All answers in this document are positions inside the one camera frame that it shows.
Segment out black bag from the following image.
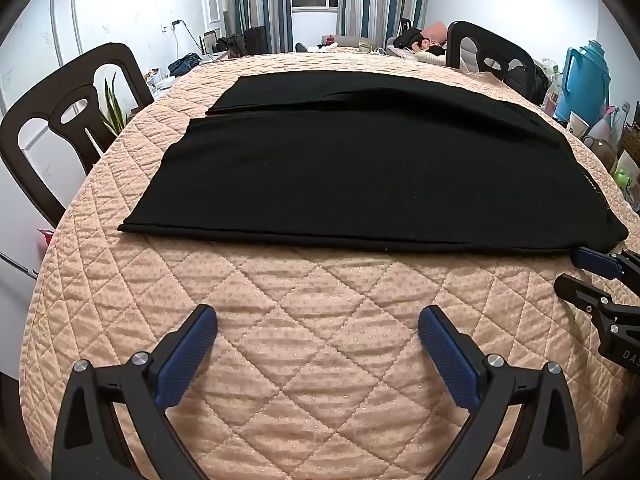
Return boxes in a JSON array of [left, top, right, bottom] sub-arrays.
[[167, 52, 203, 77]]

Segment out glass jar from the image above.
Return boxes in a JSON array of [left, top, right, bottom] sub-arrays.
[[582, 135, 618, 171]]

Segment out green potted plant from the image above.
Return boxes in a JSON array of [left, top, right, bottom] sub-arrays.
[[100, 72, 132, 136]]

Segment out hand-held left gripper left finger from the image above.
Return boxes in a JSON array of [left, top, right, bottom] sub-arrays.
[[52, 304, 219, 480]]

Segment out dark handbag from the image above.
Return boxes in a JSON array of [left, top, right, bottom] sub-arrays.
[[215, 34, 246, 58]]

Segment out white cup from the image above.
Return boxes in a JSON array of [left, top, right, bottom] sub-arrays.
[[567, 111, 591, 138]]

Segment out blue thermos jug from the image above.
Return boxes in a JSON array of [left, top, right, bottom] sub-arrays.
[[555, 40, 612, 123]]

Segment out black pants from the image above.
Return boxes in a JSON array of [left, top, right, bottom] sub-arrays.
[[117, 70, 630, 256]]

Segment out peach quilted blanket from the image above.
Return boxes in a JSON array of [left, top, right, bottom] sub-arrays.
[[17, 46, 640, 480]]

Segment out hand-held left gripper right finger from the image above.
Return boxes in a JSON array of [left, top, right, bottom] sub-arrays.
[[419, 305, 583, 480]]

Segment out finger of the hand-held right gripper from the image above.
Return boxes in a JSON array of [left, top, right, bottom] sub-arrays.
[[554, 274, 640, 342], [571, 246, 640, 281]]

